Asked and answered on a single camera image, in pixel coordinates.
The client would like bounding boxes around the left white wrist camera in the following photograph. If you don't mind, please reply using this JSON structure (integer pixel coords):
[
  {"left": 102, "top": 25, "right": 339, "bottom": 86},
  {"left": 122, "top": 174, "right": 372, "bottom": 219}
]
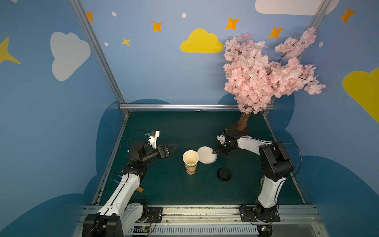
[{"left": 147, "top": 130, "right": 160, "bottom": 149}]

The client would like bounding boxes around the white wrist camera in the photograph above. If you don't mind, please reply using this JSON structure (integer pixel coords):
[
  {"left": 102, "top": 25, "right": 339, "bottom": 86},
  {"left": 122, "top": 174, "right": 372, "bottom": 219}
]
[
  {"left": 147, "top": 130, "right": 160, "bottom": 149},
  {"left": 216, "top": 134, "right": 226, "bottom": 144}
]

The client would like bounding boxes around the aluminium back frame bar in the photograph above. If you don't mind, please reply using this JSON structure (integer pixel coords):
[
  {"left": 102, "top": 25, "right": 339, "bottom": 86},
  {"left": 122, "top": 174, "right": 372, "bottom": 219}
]
[{"left": 119, "top": 103, "right": 274, "bottom": 112}]

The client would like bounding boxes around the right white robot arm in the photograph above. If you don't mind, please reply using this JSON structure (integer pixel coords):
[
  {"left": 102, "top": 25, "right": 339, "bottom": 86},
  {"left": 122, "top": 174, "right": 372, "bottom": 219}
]
[{"left": 213, "top": 129, "right": 295, "bottom": 222}]

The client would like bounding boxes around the pink cherry blossom tree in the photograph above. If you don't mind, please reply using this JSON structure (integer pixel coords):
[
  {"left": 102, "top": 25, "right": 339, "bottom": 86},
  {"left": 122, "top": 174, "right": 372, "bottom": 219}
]
[{"left": 224, "top": 27, "right": 326, "bottom": 132}]

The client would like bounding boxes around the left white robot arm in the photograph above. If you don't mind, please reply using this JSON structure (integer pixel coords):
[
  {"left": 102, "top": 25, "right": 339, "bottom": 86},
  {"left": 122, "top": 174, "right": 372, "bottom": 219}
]
[{"left": 82, "top": 141, "right": 178, "bottom": 237}]

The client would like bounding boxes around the black cup lid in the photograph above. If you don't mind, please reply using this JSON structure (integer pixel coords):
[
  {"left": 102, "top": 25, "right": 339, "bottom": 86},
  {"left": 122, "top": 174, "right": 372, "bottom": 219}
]
[{"left": 217, "top": 167, "right": 232, "bottom": 182}]

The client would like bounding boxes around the paper milk tea cup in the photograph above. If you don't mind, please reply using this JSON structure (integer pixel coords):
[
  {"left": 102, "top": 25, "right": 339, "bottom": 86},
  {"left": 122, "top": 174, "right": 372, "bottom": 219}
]
[{"left": 183, "top": 150, "right": 199, "bottom": 175}]

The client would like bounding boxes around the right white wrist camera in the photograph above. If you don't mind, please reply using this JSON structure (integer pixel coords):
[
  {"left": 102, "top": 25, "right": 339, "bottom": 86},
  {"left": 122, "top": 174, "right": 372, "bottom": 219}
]
[{"left": 216, "top": 134, "right": 226, "bottom": 144}]

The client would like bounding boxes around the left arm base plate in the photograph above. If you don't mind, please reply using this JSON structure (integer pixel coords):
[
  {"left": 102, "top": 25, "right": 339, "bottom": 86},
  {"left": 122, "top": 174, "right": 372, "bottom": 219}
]
[{"left": 146, "top": 206, "right": 163, "bottom": 223}]

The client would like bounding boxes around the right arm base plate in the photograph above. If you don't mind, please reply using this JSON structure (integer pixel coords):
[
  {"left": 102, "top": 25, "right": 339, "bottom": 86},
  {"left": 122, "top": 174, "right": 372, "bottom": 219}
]
[{"left": 238, "top": 205, "right": 280, "bottom": 223}]

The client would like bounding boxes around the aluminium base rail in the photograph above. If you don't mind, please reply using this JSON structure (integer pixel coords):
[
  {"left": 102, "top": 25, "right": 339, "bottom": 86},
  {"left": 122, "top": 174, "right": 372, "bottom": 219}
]
[{"left": 74, "top": 204, "right": 329, "bottom": 237}]

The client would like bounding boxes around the black round connector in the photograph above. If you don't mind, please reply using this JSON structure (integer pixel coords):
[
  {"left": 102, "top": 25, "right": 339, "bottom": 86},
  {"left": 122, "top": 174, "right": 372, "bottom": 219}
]
[{"left": 257, "top": 226, "right": 272, "bottom": 237}]

